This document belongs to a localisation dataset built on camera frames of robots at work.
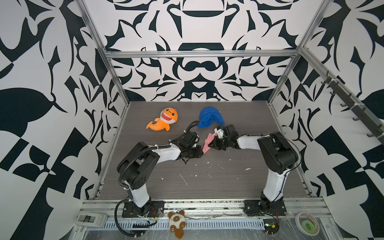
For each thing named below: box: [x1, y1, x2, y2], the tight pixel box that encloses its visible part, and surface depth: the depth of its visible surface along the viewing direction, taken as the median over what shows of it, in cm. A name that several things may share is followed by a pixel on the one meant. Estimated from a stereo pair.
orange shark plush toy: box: [146, 107, 179, 132], surface depth 104 cm
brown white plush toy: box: [167, 210, 186, 239], surface depth 70 cm
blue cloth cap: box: [197, 106, 225, 129], surface depth 107 cm
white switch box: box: [75, 211, 108, 227], surface depth 70 cm
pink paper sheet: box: [202, 132, 218, 154], surface depth 98 cm
